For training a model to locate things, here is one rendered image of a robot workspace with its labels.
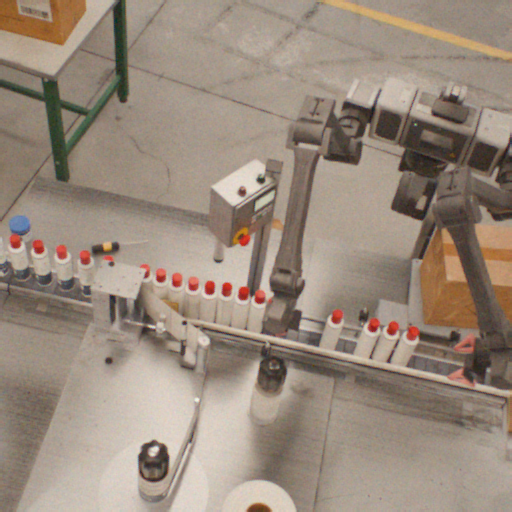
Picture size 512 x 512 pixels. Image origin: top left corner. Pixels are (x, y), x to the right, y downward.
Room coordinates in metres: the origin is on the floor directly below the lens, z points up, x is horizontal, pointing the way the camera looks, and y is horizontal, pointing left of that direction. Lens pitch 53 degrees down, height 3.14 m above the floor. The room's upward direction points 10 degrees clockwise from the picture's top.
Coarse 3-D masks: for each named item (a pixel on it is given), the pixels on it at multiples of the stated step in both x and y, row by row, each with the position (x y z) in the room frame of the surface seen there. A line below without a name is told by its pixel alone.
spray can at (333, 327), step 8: (336, 312) 1.37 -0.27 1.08; (328, 320) 1.36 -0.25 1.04; (336, 320) 1.35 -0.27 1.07; (328, 328) 1.35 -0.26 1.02; (336, 328) 1.34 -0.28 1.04; (328, 336) 1.34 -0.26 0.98; (336, 336) 1.34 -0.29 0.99; (320, 344) 1.36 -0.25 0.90; (328, 344) 1.34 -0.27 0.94; (336, 344) 1.35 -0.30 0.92
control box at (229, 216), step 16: (256, 160) 1.57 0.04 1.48; (240, 176) 1.50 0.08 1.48; (256, 176) 1.51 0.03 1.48; (272, 176) 1.52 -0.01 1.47; (224, 192) 1.43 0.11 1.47; (256, 192) 1.45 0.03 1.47; (224, 208) 1.41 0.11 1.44; (240, 208) 1.40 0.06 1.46; (208, 224) 1.44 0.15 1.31; (224, 224) 1.40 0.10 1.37; (240, 224) 1.40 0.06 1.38; (256, 224) 1.46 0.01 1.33; (224, 240) 1.40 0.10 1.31
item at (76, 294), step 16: (32, 272) 1.46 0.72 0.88; (32, 288) 1.40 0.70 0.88; (48, 288) 1.41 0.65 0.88; (240, 336) 1.35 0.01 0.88; (288, 336) 1.38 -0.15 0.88; (304, 336) 1.39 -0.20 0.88; (320, 336) 1.40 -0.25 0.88; (304, 352) 1.33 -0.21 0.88; (352, 352) 1.36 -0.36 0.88; (416, 368) 1.34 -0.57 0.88; (432, 368) 1.35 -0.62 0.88; (448, 368) 1.36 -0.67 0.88; (448, 384) 1.30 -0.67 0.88; (480, 384) 1.32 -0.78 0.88
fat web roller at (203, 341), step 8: (200, 336) 1.22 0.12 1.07; (208, 336) 1.22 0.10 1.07; (200, 344) 1.19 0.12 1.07; (208, 344) 1.20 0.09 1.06; (200, 352) 1.19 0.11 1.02; (208, 352) 1.20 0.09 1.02; (200, 360) 1.19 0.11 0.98; (200, 368) 1.19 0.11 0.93; (208, 368) 1.21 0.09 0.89; (200, 376) 1.18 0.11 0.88
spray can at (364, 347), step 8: (376, 320) 1.36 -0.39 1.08; (368, 328) 1.35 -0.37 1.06; (376, 328) 1.34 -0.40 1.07; (360, 336) 1.36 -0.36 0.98; (368, 336) 1.33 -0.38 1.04; (376, 336) 1.34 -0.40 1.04; (360, 344) 1.34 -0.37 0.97; (368, 344) 1.33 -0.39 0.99; (360, 352) 1.33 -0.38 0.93; (368, 352) 1.33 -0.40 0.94
